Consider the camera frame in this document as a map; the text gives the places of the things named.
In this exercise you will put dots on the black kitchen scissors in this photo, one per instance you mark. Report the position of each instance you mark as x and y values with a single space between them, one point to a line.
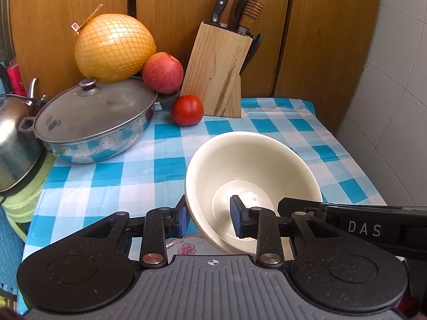
253 50

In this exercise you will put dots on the large pink floral deep plate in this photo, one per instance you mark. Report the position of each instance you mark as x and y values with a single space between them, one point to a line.
186 248

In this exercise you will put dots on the stainless steel kettle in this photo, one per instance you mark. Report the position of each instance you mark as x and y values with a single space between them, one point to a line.
15 140

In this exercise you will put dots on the red tomato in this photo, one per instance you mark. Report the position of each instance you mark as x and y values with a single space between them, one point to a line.
187 110

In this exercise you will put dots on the pomelo in yellow net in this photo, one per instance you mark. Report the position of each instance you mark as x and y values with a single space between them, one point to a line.
113 46

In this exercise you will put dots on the cream bowl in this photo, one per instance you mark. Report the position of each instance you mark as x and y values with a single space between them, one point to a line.
253 163

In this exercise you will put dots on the blue foam mat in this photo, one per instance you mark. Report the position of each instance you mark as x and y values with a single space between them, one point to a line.
10 256

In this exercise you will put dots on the blue white checkered tablecloth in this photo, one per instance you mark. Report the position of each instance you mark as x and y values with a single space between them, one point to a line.
133 173

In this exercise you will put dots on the glass pan lid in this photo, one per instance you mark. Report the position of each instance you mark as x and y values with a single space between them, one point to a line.
93 110

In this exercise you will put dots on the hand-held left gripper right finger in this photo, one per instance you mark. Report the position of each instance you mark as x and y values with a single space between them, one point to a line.
235 216

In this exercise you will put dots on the wooden knife block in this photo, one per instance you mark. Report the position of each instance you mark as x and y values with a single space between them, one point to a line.
216 70

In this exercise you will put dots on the red packet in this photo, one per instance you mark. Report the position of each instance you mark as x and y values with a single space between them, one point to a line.
16 76

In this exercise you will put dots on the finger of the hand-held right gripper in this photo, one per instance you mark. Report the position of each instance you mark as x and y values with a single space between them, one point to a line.
300 205

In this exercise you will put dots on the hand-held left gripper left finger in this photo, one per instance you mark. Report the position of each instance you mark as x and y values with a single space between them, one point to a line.
182 220

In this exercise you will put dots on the red apple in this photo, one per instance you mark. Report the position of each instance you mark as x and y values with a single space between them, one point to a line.
163 73

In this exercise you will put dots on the light green plastic stool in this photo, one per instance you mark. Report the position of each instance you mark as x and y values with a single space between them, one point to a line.
30 186

